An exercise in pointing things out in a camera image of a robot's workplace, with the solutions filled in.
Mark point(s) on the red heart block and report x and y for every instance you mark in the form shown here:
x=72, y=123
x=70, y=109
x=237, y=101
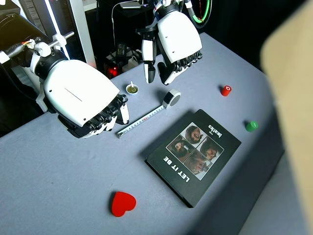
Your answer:
x=123, y=204

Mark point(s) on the beige board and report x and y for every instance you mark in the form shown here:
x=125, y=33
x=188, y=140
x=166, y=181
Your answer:
x=293, y=98

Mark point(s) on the device with red light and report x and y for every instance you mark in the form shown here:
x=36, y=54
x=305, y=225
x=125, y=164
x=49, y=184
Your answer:
x=113, y=71

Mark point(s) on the black Beatles album box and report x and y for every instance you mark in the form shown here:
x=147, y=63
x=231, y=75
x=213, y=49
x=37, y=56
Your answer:
x=171, y=176

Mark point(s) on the measuring tape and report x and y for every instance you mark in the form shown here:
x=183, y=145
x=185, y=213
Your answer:
x=172, y=98

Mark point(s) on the grey table cloth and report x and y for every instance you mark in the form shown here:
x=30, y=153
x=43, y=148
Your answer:
x=61, y=171

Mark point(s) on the black tower with light strip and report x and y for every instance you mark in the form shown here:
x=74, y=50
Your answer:
x=36, y=14

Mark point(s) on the white metal frame post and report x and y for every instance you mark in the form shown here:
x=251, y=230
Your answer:
x=80, y=24

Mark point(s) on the small bowl with spoon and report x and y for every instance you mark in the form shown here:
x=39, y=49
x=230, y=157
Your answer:
x=132, y=89

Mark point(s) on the grey flat device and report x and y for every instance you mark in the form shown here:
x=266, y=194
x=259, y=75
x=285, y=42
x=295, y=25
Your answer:
x=131, y=5

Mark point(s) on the red cylinder block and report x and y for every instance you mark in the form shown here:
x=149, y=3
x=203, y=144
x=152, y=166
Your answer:
x=225, y=91

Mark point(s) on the green cylinder block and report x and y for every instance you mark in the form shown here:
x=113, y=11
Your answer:
x=252, y=126

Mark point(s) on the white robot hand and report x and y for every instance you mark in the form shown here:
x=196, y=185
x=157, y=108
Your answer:
x=176, y=36
x=78, y=90

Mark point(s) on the black power adapter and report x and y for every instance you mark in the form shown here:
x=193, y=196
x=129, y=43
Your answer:
x=121, y=50

